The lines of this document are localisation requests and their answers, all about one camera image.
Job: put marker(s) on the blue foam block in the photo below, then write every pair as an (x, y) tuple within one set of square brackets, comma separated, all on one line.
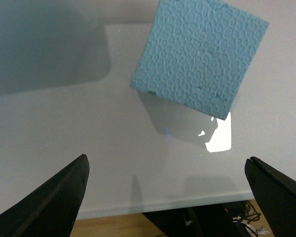
[(197, 54)]

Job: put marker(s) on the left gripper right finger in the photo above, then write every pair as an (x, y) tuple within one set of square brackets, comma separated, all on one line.
[(275, 194)]

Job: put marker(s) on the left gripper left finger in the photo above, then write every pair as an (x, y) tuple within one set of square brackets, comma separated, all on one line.
[(52, 208)]

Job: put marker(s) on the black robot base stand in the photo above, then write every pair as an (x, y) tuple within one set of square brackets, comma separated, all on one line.
[(215, 220)]

